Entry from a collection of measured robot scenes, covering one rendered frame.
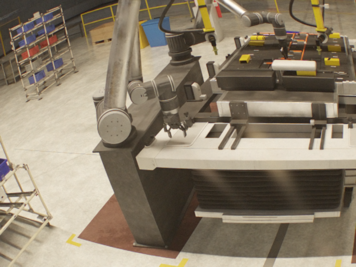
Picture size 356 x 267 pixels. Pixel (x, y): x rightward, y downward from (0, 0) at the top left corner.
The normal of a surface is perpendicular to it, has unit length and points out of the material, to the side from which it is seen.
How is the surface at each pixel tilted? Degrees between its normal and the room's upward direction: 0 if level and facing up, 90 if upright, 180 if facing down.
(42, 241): 0
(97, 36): 90
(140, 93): 90
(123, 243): 0
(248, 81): 90
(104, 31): 90
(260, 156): 0
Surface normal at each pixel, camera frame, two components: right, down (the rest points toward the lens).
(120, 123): 0.22, 0.39
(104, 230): -0.23, -0.87
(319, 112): -0.41, 0.49
